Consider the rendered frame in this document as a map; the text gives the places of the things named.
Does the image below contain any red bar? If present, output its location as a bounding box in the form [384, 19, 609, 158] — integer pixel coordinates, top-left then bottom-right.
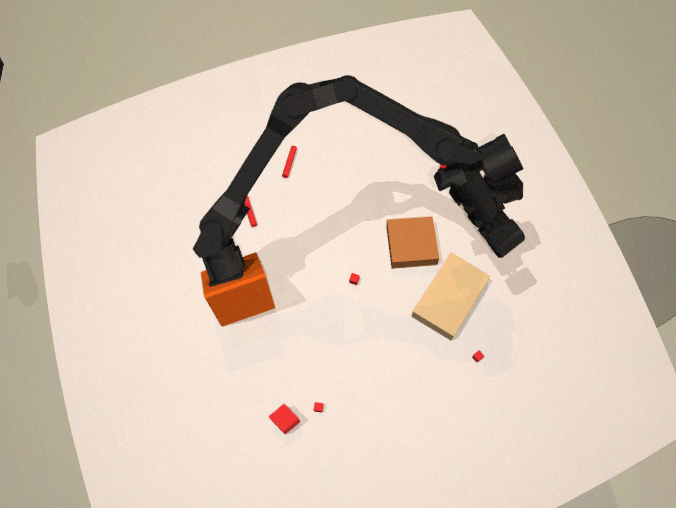
[244, 195, 257, 227]
[282, 146, 297, 178]

